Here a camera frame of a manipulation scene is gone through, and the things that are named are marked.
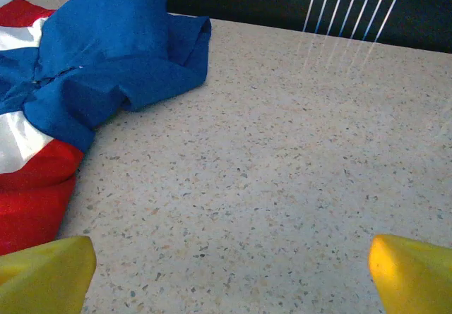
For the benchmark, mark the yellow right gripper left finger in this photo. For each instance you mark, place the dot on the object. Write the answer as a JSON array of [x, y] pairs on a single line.
[[46, 278]]

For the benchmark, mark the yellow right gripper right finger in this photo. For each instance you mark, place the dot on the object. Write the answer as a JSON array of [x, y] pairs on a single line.
[[413, 278]]

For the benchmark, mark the red white blue zip jacket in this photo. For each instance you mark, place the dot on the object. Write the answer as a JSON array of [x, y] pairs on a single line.
[[106, 46]]

